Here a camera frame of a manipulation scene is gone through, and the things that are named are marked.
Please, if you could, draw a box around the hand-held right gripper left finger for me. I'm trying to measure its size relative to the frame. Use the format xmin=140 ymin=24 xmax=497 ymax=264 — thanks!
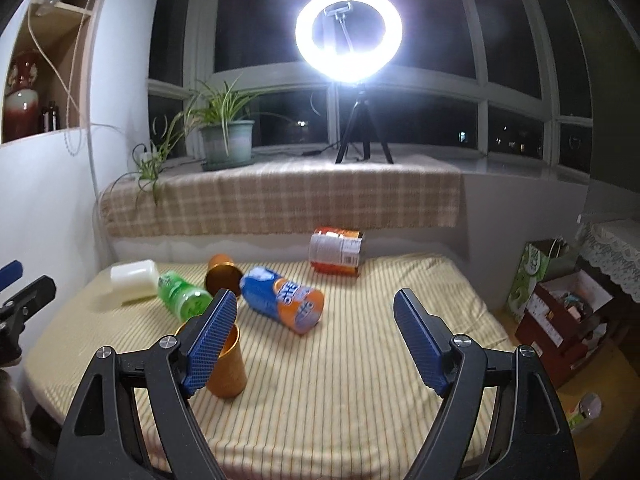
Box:
xmin=59 ymin=289 xmax=238 ymax=480

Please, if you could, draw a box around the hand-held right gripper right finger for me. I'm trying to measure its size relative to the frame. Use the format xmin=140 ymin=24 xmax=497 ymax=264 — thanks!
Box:
xmin=393 ymin=288 xmax=582 ymax=480

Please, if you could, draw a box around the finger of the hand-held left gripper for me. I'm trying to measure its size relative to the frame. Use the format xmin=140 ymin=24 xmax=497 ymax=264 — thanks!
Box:
xmin=0 ymin=275 xmax=57 ymax=362
xmin=0 ymin=260 xmax=24 ymax=292

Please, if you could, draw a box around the orange metal cup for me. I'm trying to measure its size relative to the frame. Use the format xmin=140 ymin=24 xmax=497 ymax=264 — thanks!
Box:
xmin=204 ymin=253 xmax=242 ymax=302
xmin=174 ymin=321 xmax=249 ymax=399

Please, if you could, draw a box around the blue and orange can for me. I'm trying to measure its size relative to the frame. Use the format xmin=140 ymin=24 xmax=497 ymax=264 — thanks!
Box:
xmin=238 ymin=265 xmax=325 ymax=335

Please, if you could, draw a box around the yellow striped cloth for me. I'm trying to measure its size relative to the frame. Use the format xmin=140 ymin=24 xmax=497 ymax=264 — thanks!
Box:
xmin=22 ymin=252 xmax=516 ymax=480

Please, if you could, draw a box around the white plastic container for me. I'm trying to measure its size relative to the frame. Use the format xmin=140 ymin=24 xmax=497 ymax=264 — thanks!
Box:
xmin=109 ymin=259 xmax=160 ymax=306

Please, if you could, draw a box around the orange and white can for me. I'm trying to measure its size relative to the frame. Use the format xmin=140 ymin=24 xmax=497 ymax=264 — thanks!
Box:
xmin=308 ymin=227 xmax=366 ymax=277

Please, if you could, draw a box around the green paper bag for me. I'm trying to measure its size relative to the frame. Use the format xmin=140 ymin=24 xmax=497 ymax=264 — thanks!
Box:
xmin=506 ymin=240 xmax=581 ymax=325

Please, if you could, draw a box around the dark red cardboard box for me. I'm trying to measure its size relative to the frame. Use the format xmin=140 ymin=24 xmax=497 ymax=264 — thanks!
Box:
xmin=515 ymin=270 xmax=626 ymax=388

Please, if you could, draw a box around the dark small bottle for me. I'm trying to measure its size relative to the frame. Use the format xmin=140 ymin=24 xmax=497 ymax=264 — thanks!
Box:
xmin=41 ymin=101 xmax=60 ymax=134

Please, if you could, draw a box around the red ceramic vase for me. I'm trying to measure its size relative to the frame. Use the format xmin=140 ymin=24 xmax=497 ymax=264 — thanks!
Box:
xmin=2 ymin=50 xmax=42 ymax=142

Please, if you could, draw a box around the plaid cloth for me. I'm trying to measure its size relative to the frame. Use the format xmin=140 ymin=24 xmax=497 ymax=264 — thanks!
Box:
xmin=98 ymin=154 xmax=462 ymax=239

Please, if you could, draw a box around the plastic bottle with green label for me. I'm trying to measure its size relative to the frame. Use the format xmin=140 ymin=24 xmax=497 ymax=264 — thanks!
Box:
xmin=567 ymin=392 xmax=604 ymax=435

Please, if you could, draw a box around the grey-green flower pot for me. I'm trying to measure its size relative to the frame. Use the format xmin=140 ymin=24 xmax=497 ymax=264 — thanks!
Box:
xmin=198 ymin=120 xmax=257 ymax=172

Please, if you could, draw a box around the white lace cloth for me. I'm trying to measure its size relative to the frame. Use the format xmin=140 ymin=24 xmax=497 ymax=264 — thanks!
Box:
xmin=575 ymin=217 xmax=640 ymax=305

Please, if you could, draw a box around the black tripod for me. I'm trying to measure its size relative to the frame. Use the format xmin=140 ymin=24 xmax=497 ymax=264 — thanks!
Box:
xmin=334 ymin=80 xmax=395 ymax=165

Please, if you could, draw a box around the spider plant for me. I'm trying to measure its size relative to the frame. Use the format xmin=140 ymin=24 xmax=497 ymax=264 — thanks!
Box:
xmin=90 ymin=72 xmax=296 ymax=207

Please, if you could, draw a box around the white cable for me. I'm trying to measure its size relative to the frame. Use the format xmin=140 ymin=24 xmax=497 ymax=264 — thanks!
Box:
xmin=27 ymin=0 xmax=101 ymax=201

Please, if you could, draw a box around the wooden wall shelf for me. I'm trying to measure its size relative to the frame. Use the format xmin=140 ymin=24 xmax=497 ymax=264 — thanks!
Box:
xmin=0 ymin=0 xmax=112 ymax=147

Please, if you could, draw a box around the ring light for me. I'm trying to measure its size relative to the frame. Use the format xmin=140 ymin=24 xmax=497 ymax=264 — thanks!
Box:
xmin=294 ymin=0 xmax=404 ymax=82

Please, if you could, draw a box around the window frame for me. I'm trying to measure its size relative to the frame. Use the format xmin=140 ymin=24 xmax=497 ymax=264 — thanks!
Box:
xmin=147 ymin=0 xmax=598 ymax=181

